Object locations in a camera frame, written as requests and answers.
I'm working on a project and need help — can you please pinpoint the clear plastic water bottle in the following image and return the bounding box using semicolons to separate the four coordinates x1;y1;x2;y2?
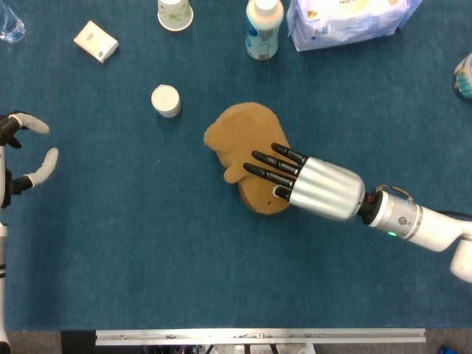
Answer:
0;3;27;44

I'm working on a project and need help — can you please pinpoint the clear container with teal items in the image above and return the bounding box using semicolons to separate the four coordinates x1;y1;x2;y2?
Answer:
452;52;472;100

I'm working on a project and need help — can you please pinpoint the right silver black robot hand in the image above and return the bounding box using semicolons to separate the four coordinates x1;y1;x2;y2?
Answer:
243;142;367;222

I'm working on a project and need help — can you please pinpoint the brown plush toy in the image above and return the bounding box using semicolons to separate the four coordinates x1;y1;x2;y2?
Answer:
204;103;296;216

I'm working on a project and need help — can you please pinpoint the blue felt table mat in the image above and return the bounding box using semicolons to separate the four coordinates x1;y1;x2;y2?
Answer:
0;0;472;332

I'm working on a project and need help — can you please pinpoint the small white tissue pack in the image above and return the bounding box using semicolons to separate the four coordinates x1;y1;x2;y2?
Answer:
72;20;120;64

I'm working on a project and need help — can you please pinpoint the large white blue tissue package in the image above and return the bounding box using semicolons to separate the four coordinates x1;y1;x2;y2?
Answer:
285;0;423;52

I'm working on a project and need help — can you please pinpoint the small white cream jar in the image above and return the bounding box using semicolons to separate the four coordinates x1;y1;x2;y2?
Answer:
150;84;182;119

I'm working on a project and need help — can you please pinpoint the aluminium table edge rail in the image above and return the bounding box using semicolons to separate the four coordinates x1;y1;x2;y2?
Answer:
94;327;426;347

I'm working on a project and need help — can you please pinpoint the white paper cup green print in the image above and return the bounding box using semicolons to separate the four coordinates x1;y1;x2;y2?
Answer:
157;0;195;32

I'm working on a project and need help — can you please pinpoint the pale green lotion bottle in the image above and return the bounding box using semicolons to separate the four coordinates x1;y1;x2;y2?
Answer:
245;0;285;62

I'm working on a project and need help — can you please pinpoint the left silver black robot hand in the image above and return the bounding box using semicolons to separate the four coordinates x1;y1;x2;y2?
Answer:
0;111;60;222

